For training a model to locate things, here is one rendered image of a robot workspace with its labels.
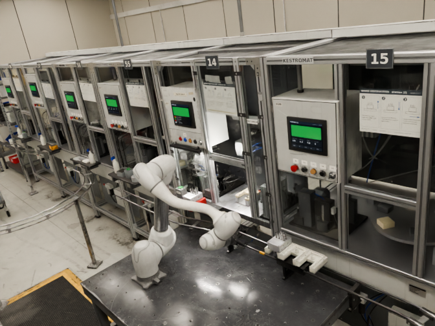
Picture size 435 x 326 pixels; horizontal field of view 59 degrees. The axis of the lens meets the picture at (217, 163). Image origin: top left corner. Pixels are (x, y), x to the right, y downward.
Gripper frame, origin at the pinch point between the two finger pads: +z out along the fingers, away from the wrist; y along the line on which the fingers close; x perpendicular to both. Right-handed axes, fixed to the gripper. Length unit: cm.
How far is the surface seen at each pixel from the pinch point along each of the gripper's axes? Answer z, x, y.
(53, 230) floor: 32, 326, 82
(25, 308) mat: -48, 234, -8
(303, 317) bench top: -9, -32, -52
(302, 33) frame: 45, -63, 133
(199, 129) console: -2, 16, 84
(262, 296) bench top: -8.0, -6.9, -37.7
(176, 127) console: 1, 41, 97
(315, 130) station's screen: -16, -75, 41
